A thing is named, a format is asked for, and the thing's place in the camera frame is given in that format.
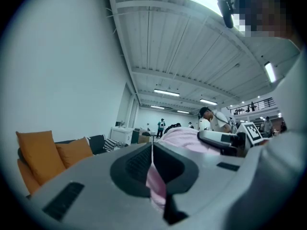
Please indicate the pink cloth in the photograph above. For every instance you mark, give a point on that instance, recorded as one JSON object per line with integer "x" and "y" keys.
{"x": 182, "y": 138}

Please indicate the white cabinet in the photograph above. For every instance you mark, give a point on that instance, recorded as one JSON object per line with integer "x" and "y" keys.
{"x": 121, "y": 134}

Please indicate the large orange cushion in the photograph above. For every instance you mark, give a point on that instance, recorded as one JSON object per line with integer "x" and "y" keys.
{"x": 39, "y": 154}

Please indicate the black white striped pillow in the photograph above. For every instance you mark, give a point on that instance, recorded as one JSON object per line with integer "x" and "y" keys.
{"x": 112, "y": 144}

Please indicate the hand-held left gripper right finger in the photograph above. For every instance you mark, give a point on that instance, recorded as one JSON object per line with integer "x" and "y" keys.
{"x": 206, "y": 176}

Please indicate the person's head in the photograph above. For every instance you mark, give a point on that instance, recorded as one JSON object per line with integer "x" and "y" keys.
{"x": 266, "y": 11}

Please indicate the small orange cushion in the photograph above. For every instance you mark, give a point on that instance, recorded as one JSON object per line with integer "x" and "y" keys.
{"x": 73, "y": 152}

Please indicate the black head-worn camera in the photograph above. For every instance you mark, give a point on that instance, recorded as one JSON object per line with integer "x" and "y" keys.
{"x": 227, "y": 11}

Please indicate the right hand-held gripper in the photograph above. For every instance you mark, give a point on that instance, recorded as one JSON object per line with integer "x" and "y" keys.
{"x": 212, "y": 136}

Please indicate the cardboard box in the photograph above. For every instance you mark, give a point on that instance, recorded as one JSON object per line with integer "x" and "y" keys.
{"x": 143, "y": 138}

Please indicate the dark grey cushion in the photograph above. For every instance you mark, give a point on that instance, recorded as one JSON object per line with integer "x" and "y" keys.
{"x": 97, "y": 144}

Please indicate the person's white shirt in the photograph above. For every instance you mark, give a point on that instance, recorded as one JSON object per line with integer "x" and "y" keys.
{"x": 287, "y": 109}

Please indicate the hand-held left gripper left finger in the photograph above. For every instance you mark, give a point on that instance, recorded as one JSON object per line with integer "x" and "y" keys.
{"x": 100, "y": 176}

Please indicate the black balcony railing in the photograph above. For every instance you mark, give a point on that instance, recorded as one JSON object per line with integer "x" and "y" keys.
{"x": 254, "y": 105}

